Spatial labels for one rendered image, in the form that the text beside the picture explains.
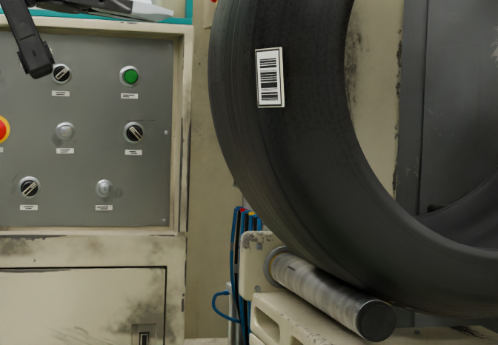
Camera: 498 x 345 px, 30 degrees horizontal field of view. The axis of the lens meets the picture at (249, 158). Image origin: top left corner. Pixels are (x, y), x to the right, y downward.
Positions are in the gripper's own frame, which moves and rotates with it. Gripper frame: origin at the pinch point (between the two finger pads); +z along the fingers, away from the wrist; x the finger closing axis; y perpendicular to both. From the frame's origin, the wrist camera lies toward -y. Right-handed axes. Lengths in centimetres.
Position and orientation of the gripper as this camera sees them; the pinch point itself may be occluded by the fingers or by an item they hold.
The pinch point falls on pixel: (160, 18)
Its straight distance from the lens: 103.3
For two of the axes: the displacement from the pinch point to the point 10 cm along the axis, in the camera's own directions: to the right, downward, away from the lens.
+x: -2.6, -0.6, 9.6
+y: 1.5, -9.9, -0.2
